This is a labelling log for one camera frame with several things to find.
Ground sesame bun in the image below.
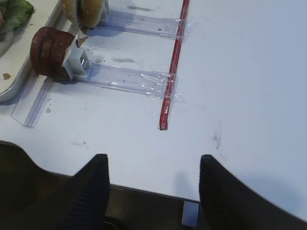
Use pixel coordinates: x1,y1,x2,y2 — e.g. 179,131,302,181
61,0,80,25
80,0,104,28

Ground metal baking tray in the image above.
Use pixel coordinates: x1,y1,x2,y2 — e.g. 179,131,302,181
0,0,62,103

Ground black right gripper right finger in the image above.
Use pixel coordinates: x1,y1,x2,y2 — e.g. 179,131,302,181
199,155,307,230

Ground white pusher block bun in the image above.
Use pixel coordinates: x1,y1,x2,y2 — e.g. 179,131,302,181
100,0,110,22

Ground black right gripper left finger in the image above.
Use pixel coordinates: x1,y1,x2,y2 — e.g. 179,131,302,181
0,154,110,230

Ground lettuce leaf on bun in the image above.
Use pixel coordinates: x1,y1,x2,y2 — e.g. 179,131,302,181
0,0,35,35

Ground clear track bun lane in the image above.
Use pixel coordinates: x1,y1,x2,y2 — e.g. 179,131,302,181
99,11,186,40

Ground stack of meat patties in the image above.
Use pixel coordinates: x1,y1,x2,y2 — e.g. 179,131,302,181
30,27,74,80

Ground clear track meat lane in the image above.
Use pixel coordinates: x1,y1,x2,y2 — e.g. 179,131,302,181
73,63,171,99

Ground clear right front rail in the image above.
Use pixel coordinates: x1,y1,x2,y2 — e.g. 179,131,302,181
11,76,53,128

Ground dark monitor base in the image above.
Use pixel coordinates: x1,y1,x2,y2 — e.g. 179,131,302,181
102,185,196,230

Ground red plastic rail strip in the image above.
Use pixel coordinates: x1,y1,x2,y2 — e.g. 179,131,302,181
159,0,190,130

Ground sesame bun top inner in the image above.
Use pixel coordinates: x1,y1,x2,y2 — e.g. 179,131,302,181
61,0,80,25

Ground sesame bun top outer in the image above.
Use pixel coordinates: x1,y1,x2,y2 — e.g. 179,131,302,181
80,0,104,28

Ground white pusher block meat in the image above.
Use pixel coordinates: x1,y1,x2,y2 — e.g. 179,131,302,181
62,35,92,80

